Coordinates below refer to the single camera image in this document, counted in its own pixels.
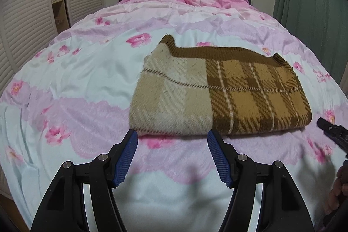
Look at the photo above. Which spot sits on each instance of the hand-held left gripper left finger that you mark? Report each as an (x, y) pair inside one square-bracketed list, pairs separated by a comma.
[(125, 162)]

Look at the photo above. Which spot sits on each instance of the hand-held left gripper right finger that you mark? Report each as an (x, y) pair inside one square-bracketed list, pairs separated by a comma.
[(220, 162)]

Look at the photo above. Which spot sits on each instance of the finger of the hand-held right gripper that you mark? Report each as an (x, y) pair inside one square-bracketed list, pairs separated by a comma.
[(333, 130)]

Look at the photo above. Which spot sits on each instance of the brown beige plaid sweater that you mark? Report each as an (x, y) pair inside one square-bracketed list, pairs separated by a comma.
[(231, 101)]

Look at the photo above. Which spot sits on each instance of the person's right hand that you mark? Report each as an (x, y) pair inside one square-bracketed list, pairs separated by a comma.
[(337, 194)]

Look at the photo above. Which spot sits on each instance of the floral pink white duvet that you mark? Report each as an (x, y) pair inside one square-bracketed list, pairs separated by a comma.
[(81, 90)]

